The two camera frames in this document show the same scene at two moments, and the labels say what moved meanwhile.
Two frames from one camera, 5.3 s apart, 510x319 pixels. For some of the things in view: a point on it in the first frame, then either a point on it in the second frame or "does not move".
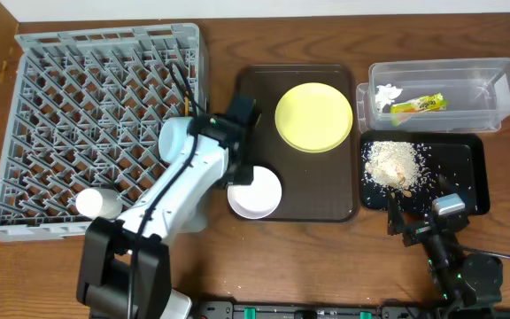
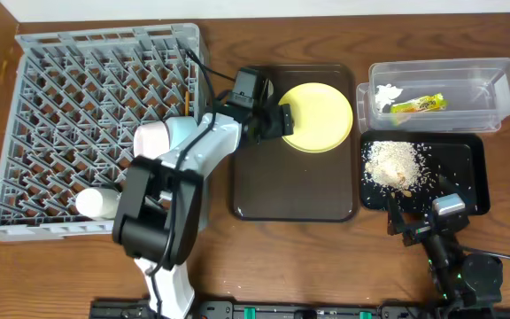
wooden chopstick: (187, 106) does not move
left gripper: (241, 148) -> (271, 125)
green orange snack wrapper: (433, 103) does not move
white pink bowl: (258, 199) -> (151, 139)
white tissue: (385, 95) does not move
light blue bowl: (96, 203) does not move
